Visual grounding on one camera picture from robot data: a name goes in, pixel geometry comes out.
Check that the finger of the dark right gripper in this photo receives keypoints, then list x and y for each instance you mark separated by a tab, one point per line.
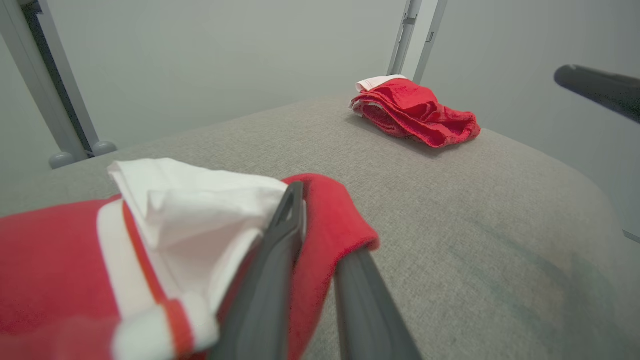
605	90

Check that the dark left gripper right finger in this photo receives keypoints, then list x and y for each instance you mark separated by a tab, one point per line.
370	310

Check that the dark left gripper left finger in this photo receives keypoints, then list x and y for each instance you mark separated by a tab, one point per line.
270	280

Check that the red shorts with white trim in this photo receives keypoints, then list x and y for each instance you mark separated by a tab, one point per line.
420	112

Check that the red jersey with white sleeves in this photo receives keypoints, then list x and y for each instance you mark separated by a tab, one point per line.
65	265

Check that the slim grey partition post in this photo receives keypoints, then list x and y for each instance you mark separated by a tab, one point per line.
430	40
405	35

